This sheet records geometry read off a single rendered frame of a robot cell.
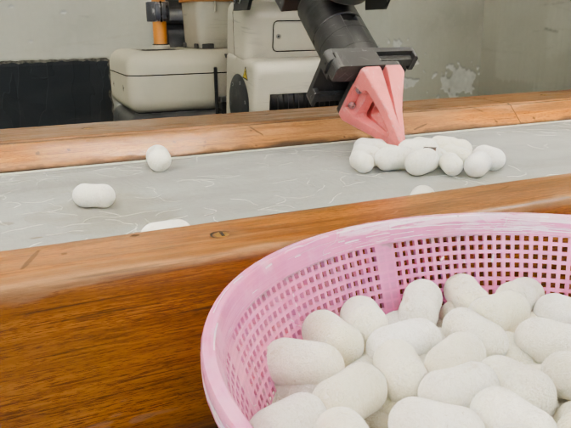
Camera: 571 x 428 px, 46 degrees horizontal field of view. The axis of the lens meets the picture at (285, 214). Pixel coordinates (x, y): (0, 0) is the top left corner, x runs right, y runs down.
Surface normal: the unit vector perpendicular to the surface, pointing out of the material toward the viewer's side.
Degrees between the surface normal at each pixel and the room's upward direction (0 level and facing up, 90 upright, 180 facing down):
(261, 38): 98
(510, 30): 90
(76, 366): 90
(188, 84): 90
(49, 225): 0
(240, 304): 75
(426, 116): 45
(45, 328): 90
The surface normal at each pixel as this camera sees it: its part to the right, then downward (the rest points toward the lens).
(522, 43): -0.92, 0.11
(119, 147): 0.29, -0.51
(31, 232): -0.01, -0.96
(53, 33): 0.38, 0.29
